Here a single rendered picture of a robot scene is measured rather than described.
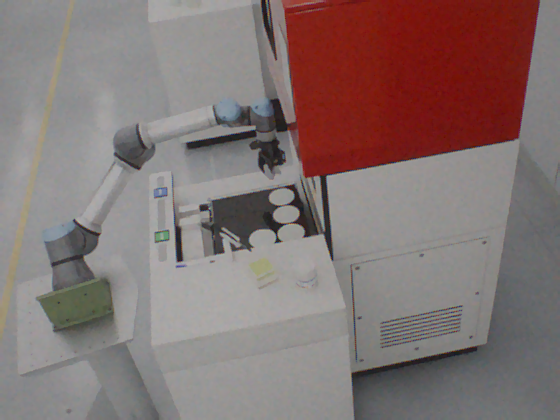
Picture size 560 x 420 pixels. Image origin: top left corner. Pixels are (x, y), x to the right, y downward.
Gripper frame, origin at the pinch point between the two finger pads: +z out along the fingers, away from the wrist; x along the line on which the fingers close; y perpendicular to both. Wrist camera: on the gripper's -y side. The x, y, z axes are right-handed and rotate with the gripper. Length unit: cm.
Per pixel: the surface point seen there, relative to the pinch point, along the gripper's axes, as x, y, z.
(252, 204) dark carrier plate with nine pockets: -11.0, 1.1, 7.3
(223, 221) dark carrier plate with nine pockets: -25.0, 1.0, 7.3
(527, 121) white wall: 188, -3, 69
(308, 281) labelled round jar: -28, 57, -5
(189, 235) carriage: -38.1, -4.0, 9.2
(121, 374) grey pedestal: -84, 1, 51
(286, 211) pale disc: -4.1, 14.2, 7.2
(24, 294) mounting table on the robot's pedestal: -99, -29, 15
